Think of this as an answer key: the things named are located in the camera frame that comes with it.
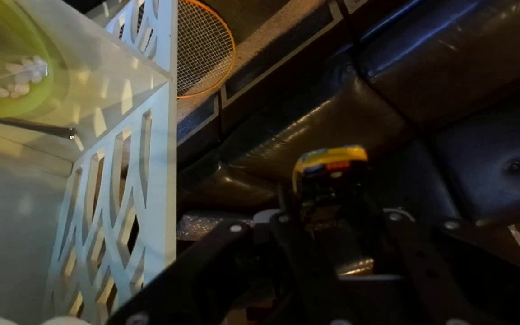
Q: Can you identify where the small orange toy car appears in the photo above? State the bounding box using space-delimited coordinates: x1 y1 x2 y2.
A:
292 144 370 206

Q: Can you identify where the orange rimmed mesh strainer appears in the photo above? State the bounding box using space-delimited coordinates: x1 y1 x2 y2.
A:
177 0 236 98

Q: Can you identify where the cream wooden shelf unit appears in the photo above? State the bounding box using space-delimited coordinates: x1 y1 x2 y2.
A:
0 0 177 325

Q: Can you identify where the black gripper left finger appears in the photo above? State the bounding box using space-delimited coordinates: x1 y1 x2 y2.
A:
106 217 308 325

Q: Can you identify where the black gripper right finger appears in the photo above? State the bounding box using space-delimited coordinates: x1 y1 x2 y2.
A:
372 206 520 325

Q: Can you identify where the black leather sofa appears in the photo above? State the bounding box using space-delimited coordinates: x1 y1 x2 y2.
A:
177 0 520 285

